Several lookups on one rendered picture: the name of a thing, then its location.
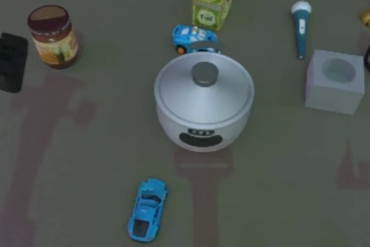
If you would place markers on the blue cartoon toy car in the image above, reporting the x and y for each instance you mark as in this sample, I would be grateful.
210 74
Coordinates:
189 37

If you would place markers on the gold metallic object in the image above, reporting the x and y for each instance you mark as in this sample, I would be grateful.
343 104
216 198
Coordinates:
365 16

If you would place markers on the grey cube with round hole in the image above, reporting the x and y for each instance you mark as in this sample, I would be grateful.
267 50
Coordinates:
334 81

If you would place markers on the silver kitchen pot with lid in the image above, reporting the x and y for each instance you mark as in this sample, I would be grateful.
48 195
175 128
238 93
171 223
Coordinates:
203 101

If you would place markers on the black flat rectangular object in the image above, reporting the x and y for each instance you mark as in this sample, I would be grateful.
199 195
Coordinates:
10 62

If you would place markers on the blue toy sports car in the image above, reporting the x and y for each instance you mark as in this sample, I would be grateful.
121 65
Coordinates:
148 209

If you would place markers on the brown glass jar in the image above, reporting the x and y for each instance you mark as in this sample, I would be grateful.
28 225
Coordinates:
53 37

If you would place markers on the teal and white microphone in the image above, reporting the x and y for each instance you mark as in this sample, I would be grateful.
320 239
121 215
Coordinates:
301 29

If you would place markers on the green tea box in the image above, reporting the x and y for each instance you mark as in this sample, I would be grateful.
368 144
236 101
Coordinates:
211 3

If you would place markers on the dark round object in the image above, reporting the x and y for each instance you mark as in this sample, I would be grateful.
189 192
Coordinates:
367 58

